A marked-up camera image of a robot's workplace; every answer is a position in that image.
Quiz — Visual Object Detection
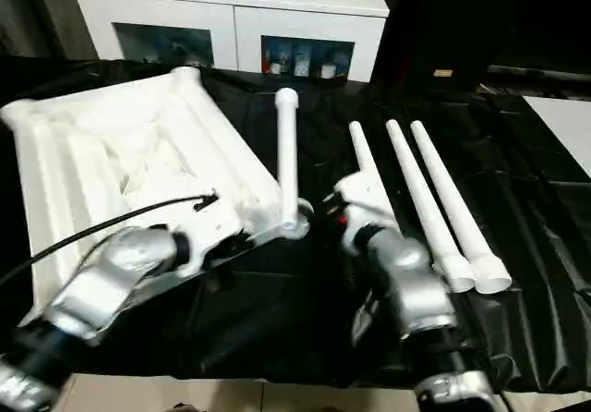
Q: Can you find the white plastic table leg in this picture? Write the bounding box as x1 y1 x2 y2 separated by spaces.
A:
348 120 398 228
274 87 311 240
409 120 513 295
385 119 476 293

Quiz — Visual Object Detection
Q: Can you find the white plastic table top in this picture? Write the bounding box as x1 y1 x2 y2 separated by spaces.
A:
0 65 315 334

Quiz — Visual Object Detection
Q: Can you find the black mat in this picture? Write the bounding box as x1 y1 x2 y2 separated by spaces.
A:
0 55 591 393

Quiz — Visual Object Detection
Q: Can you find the white board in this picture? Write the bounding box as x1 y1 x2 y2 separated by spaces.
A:
521 95 591 180

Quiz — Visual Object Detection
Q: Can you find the black bar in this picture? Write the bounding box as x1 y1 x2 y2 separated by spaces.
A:
487 64 591 85

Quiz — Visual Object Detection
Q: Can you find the grey curtain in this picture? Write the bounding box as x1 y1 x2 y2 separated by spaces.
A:
0 0 101 60

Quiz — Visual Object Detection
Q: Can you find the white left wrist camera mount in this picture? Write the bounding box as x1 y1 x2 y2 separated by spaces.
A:
165 189 246 279

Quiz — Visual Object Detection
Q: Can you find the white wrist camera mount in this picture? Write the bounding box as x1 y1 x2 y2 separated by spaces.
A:
165 189 246 279
332 164 398 259

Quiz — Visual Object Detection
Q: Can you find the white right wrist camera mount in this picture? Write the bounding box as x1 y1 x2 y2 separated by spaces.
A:
332 164 398 259

